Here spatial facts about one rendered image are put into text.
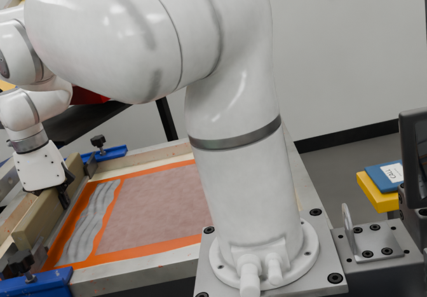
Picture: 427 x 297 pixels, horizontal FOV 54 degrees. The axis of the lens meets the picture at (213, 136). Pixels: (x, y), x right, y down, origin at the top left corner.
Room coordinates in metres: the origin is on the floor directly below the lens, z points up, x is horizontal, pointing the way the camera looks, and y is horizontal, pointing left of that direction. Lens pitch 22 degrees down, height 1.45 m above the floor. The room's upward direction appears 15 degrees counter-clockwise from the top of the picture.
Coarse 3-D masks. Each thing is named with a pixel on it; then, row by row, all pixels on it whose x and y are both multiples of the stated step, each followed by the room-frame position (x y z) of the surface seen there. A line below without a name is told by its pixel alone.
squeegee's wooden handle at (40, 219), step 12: (72, 156) 1.09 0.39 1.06; (72, 168) 1.05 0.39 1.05; (48, 192) 0.90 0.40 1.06; (72, 192) 0.99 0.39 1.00; (36, 204) 0.85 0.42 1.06; (48, 204) 0.87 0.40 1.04; (60, 204) 0.91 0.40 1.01; (24, 216) 0.80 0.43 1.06; (36, 216) 0.80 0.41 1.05; (48, 216) 0.85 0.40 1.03; (24, 228) 0.75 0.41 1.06; (36, 228) 0.78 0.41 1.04; (48, 228) 0.83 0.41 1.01; (24, 240) 0.74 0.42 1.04; (36, 240) 0.77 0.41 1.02
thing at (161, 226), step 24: (120, 216) 0.89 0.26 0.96; (144, 216) 0.86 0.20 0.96; (168, 216) 0.83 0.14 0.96; (192, 216) 0.80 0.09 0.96; (96, 240) 0.81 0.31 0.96; (120, 240) 0.78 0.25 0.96; (144, 240) 0.76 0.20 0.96; (168, 240) 0.74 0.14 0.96; (192, 240) 0.72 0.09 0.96; (48, 264) 0.77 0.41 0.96; (72, 264) 0.74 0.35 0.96; (96, 264) 0.72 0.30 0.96
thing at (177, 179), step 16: (192, 160) 1.10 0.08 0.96; (128, 176) 1.10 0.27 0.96; (144, 176) 1.07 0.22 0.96; (160, 176) 1.05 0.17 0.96; (176, 176) 1.02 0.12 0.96; (192, 176) 1.00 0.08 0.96; (128, 192) 1.00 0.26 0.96; (144, 192) 0.98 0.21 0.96; (160, 192) 0.96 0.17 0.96; (176, 192) 0.93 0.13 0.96; (192, 192) 0.91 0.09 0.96; (80, 208) 0.98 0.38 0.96; (112, 208) 0.94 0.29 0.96
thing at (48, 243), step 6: (84, 180) 1.07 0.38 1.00; (78, 186) 1.03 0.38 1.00; (84, 186) 1.04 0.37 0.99; (78, 192) 1.00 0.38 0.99; (72, 198) 0.97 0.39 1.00; (72, 204) 0.94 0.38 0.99; (66, 210) 0.91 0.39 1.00; (60, 216) 0.89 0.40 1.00; (66, 216) 0.89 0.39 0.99; (60, 222) 0.86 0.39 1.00; (54, 228) 0.84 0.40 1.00; (60, 228) 0.85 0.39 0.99; (54, 234) 0.81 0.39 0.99; (48, 240) 0.79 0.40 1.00; (54, 240) 0.80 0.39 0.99; (48, 246) 0.77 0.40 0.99
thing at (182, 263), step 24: (168, 144) 1.18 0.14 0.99; (288, 144) 0.96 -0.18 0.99; (120, 168) 1.18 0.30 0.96; (24, 192) 1.10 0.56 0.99; (312, 192) 0.72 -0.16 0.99; (0, 216) 0.99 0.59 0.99; (0, 240) 0.90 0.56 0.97; (120, 264) 0.65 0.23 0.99; (144, 264) 0.63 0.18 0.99; (168, 264) 0.61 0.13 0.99; (192, 264) 0.61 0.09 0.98; (72, 288) 0.63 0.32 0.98; (96, 288) 0.63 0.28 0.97; (120, 288) 0.62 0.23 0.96
